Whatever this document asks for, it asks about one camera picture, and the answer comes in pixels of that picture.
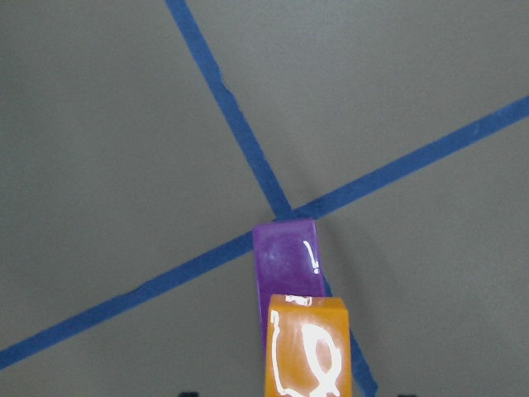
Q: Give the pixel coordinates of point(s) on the purple trapezoid block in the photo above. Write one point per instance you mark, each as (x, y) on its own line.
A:
(287, 261)

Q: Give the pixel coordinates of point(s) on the orange trapezoid block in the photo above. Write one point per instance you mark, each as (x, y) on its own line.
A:
(308, 349)

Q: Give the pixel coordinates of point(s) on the blue tape centre line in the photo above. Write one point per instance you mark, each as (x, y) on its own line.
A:
(234, 117)

